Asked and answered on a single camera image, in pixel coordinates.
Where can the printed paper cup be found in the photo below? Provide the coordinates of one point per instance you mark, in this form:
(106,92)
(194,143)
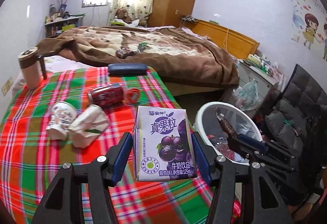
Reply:
(61,119)

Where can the small red lidded cup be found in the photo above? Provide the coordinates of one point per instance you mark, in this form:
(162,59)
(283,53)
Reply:
(132,95)

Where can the brown teddy bear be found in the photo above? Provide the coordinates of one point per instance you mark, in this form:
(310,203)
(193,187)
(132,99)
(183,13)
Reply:
(122,14)

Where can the cluttered shelf desk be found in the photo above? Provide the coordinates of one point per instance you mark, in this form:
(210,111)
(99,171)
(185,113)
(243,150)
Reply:
(66,24)

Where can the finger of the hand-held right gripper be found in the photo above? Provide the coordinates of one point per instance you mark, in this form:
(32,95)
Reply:
(251,141)
(255,155)

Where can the dark blue glasses case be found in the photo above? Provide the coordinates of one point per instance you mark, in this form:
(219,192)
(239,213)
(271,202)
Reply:
(127,69)

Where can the white waste bin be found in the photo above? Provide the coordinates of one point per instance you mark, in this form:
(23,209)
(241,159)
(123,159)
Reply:
(204,111)

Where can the cartoon children wall sticker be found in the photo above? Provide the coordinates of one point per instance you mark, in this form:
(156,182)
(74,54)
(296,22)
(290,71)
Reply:
(310,24)

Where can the purple milk carton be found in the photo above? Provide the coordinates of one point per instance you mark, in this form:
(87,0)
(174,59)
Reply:
(163,142)

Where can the beige tumbler with brown lid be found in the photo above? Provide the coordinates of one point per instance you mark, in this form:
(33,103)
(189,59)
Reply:
(29,73)

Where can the pile of small packets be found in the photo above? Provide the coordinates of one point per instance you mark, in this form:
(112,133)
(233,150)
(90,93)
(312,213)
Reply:
(265,66)

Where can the clear plastic bag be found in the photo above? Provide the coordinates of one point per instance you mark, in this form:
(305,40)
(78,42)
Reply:
(246,93)

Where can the wooden headboard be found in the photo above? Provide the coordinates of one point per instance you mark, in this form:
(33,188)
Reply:
(230,37)

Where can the crumpled white paper cup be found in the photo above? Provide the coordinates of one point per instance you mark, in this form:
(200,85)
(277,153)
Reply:
(86,124)

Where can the green tissue box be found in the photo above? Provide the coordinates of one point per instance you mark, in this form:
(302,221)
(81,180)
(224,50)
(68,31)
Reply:
(117,24)

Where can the red drink can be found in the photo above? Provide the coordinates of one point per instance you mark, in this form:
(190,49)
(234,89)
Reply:
(104,95)

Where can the small green box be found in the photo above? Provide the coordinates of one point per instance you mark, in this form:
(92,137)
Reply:
(143,46)

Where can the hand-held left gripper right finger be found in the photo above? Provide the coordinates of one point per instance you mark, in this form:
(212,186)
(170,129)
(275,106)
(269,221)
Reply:
(203,160)

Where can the dark snack wrapper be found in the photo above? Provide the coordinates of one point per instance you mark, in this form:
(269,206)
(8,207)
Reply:
(226,123)

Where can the bed with white sheet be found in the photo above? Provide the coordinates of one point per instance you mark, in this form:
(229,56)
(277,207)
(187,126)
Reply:
(61,63)

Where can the wall socket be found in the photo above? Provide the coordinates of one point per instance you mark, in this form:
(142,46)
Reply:
(6,87)

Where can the dark grey chair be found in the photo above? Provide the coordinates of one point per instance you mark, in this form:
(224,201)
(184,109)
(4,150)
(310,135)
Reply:
(301,101)

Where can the dark snack packet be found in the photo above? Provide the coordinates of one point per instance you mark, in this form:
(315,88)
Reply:
(125,52)

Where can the white nightstand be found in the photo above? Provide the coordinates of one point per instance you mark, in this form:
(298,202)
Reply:
(253,75)

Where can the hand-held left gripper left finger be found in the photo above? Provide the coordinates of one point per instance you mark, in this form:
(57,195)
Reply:
(120,160)

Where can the brown blanket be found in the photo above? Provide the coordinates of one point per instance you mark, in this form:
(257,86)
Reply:
(178,60)

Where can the plaid tablecloth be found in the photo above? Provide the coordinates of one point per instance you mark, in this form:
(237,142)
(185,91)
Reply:
(38,162)

